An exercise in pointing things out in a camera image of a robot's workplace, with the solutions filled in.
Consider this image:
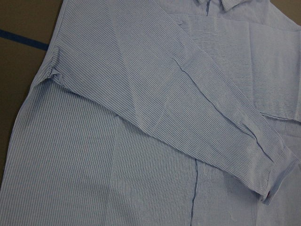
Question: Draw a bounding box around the light blue striped shirt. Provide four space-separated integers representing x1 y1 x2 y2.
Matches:
0 0 301 226

